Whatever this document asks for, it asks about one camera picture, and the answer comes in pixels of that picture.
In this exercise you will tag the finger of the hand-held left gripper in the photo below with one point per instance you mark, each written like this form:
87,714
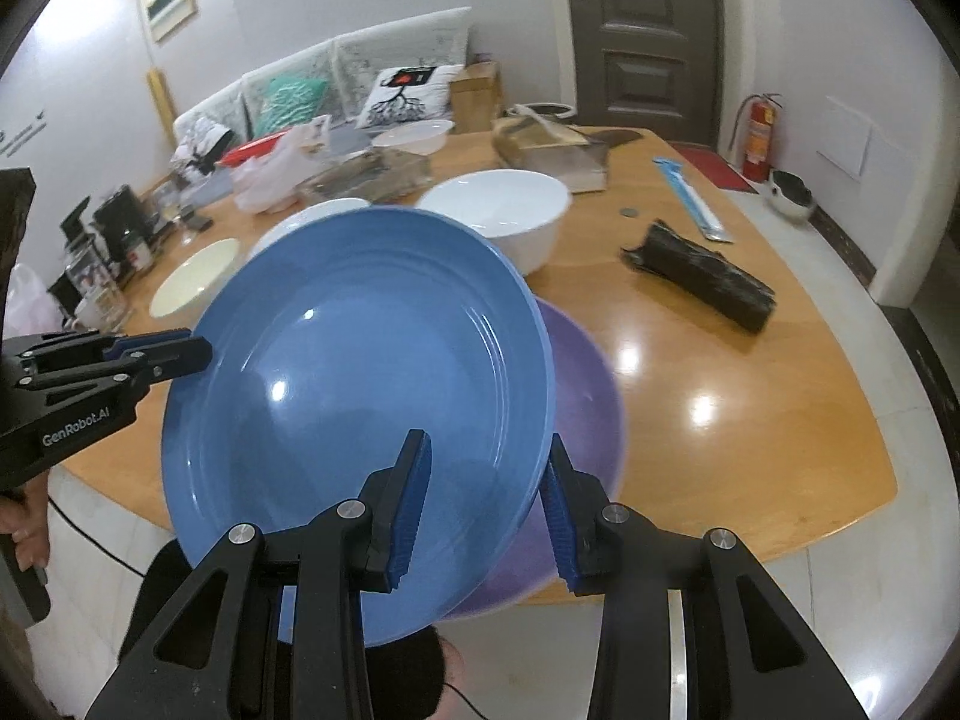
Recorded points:
184,360
142,343

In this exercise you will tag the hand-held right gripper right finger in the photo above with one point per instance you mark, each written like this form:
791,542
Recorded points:
559,525

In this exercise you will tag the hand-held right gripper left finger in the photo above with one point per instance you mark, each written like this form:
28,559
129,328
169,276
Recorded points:
409,510

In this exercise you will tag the blue plate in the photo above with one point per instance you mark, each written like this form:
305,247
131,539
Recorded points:
337,360

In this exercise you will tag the large white bowl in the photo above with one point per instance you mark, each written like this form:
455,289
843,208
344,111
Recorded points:
495,202

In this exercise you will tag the person's left hand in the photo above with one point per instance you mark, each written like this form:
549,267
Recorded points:
26,532

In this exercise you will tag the small cream plate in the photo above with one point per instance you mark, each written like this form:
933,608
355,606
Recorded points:
191,277

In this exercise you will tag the pink plastic bag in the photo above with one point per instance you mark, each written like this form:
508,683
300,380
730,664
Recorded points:
30,300

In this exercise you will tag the purple plate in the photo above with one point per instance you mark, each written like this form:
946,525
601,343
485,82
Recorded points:
585,405

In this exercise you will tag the black coffee machine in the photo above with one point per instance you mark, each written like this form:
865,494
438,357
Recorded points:
124,221

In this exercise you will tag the small black remote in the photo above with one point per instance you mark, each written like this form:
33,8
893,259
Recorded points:
200,223

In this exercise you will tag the drinking glass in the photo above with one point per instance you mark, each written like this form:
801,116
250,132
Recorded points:
174,202

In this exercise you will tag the dark brown object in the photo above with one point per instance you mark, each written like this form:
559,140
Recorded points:
15,240

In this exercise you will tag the grey sheet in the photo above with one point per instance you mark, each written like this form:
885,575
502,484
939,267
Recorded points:
210,187

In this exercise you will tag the white plate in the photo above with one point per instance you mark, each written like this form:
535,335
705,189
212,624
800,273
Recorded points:
315,214

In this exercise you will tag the black and white patterned cloth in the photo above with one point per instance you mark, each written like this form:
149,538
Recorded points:
202,142

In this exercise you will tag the clear plastic bag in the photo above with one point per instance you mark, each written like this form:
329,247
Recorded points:
277,172

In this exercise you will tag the red plastic lid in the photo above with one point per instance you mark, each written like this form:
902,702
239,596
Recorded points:
247,150

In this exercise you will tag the wooden pole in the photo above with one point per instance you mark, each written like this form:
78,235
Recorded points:
159,101

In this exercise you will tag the clear glass container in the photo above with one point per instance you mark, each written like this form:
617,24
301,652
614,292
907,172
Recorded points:
375,176

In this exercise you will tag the teal cushion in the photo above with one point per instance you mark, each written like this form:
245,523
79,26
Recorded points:
289,101

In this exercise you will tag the dark wrapped package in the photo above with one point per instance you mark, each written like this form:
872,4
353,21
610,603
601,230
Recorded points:
705,277

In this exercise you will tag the white bowl with scalloped rim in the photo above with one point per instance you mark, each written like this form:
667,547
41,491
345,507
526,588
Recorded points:
412,136

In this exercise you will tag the white tree print cushion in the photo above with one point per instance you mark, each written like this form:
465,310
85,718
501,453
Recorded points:
405,94

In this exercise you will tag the blue and white long packet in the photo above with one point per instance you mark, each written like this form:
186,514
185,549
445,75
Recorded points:
694,199

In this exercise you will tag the white patterned sofa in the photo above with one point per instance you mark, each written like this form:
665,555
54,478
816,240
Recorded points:
360,52

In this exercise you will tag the brown paper bag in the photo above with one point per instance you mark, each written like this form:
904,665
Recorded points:
547,154

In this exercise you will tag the red doormat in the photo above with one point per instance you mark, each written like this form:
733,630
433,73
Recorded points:
712,165

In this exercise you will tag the dark triangular sheet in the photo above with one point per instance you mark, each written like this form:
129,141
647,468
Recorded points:
619,136

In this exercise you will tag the cardboard box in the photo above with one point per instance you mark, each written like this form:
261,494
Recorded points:
476,94

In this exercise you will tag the white round helmet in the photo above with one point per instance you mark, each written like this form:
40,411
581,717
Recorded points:
791,195

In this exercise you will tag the dark round basin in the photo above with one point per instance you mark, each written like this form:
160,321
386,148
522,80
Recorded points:
541,109

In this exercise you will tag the red fire extinguisher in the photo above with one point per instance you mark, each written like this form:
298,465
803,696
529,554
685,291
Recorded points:
759,139

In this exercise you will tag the dark grey door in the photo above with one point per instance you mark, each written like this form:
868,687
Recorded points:
645,30

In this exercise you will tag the white wall panel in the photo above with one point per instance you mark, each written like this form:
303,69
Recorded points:
844,139

